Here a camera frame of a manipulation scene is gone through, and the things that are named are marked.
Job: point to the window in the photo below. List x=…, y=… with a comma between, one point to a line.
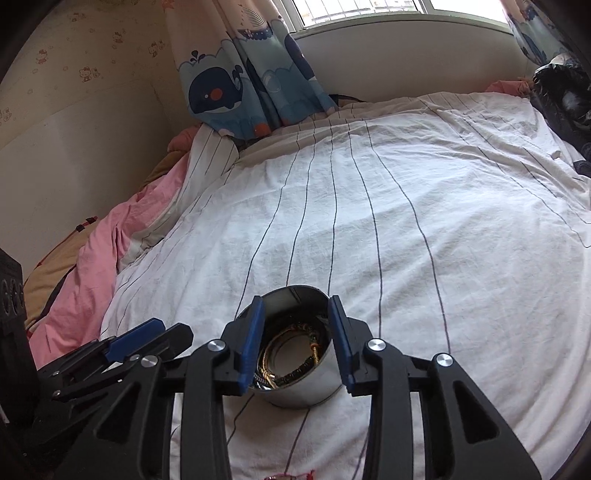
x=369, y=9

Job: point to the dark clothing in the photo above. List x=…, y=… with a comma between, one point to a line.
x=582, y=164

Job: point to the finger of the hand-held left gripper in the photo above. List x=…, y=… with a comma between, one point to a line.
x=138, y=336
x=178, y=336

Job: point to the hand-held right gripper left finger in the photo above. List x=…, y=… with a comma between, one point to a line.
x=251, y=344

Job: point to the black plastic bag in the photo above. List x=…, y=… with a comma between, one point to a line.
x=563, y=115

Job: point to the pink cloth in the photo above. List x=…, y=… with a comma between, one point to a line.
x=508, y=86

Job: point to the white striped duvet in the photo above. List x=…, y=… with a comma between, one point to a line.
x=369, y=207

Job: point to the whale print curtain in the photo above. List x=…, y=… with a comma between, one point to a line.
x=217, y=92
x=531, y=37

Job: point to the gold bangle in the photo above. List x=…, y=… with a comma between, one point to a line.
x=267, y=364

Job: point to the pink blanket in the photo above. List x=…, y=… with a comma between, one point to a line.
x=92, y=267

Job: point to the silver round tin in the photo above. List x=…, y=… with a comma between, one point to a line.
x=300, y=392

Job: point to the tan cloth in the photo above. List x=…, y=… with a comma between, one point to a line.
x=51, y=277

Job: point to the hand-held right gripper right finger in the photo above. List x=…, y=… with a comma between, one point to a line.
x=342, y=344

